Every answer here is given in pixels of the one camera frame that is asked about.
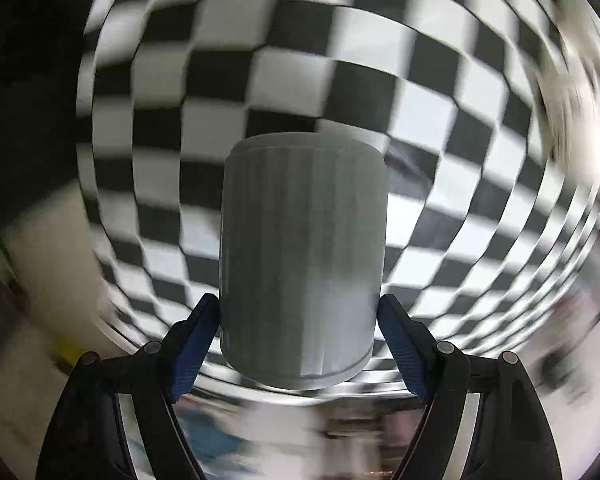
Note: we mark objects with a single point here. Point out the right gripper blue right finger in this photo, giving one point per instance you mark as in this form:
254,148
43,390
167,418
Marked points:
511,437

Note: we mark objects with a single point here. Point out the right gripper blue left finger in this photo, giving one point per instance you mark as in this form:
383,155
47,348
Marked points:
86,439

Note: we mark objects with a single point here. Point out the grey ceramic mug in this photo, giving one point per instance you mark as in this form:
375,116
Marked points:
302,249

